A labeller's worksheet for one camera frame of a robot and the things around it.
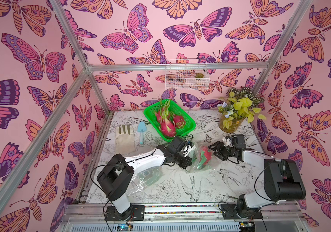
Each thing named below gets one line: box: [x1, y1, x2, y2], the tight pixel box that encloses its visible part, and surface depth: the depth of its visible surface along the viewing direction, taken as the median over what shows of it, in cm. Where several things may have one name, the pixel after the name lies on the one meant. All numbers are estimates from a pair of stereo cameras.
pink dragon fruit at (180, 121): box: [173, 114, 186, 129], surface depth 105 cm
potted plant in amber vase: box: [217, 86, 267, 133], surface depth 96 cm
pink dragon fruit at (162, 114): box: [155, 98, 171, 124], surface depth 115 cm
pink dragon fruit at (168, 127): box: [158, 117, 176, 138], surface depth 100 cm
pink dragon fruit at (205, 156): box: [196, 145, 212, 170], surface depth 85 cm
